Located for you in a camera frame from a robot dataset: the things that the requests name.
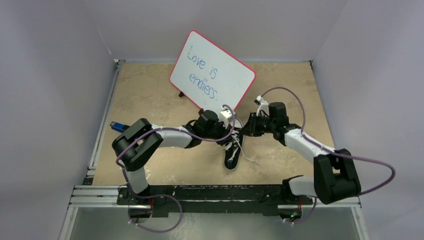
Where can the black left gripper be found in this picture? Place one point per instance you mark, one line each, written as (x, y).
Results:
(224, 132)

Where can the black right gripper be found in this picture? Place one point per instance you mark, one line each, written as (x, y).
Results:
(251, 126)

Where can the white shoelace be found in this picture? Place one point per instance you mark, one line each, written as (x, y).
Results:
(242, 154)

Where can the black canvas sneaker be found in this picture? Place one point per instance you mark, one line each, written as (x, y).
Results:
(233, 148)

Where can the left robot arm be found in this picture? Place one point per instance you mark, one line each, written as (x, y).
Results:
(137, 144)

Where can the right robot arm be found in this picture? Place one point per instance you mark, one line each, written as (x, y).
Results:
(334, 173)

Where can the pink-framed whiteboard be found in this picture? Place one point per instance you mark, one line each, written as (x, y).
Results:
(209, 76)

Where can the blue stapler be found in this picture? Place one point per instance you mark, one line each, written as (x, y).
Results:
(119, 127)

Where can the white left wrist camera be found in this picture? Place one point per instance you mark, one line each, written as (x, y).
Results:
(227, 118)

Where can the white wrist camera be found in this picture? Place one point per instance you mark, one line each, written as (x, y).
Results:
(227, 118)
(262, 106)

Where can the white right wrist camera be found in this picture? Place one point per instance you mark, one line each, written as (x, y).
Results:
(262, 106)

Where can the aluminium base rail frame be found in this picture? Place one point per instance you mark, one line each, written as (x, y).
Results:
(142, 90)

